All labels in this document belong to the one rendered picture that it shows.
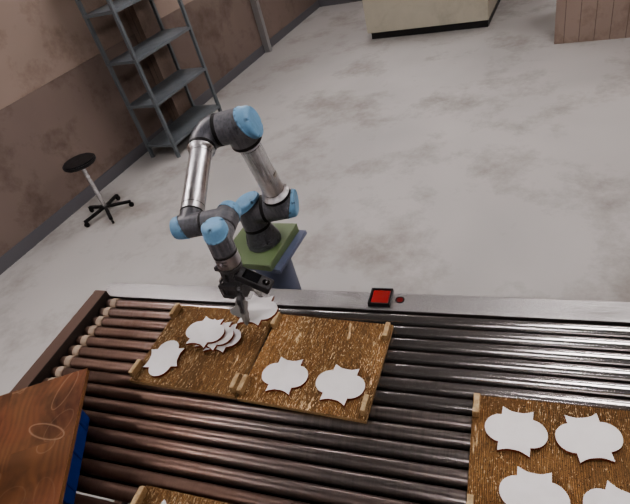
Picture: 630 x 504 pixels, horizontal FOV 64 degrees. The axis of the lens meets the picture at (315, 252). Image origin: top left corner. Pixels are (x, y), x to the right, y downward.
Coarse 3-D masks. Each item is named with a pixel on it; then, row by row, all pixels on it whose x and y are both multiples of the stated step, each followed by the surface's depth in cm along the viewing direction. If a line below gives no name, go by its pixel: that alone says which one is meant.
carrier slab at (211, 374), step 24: (192, 312) 188; (216, 312) 185; (168, 336) 181; (264, 336) 170; (144, 360) 174; (192, 360) 169; (216, 360) 166; (240, 360) 164; (144, 384) 167; (168, 384) 163; (192, 384) 161; (216, 384) 159
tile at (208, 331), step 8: (208, 320) 178; (216, 320) 177; (192, 328) 177; (200, 328) 176; (208, 328) 175; (216, 328) 174; (192, 336) 174; (200, 336) 173; (208, 336) 172; (216, 336) 171; (192, 344) 172; (200, 344) 170
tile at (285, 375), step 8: (280, 360) 159; (288, 360) 158; (272, 368) 157; (280, 368) 156; (288, 368) 156; (296, 368) 155; (304, 368) 154; (264, 376) 155; (272, 376) 155; (280, 376) 154; (288, 376) 153; (296, 376) 152; (304, 376) 152; (272, 384) 152; (280, 384) 151; (288, 384) 151; (296, 384) 150; (304, 384) 150; (288, 392) 148
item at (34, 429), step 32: (64, 384) 159; (0, 416) 155; (32, 416) 152; (64, 416) 149; (0, 448) 145; (32, 448) 142; (64, 448) 140; (0, 480) 136; (32, 480) 134; (64, 480) 132
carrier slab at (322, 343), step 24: (288, 336) 167; (312, 336) 165; (336, 336) 162; (360, 336) 160; (264, 360) 162; (312, 360) 157; (336, 360) 155; (360, 360) 153; (384, 360) 152; (264, 384) 154; (312, 384) 150; (288, 408) 146; (312, 408) 144; (336, 408) 142
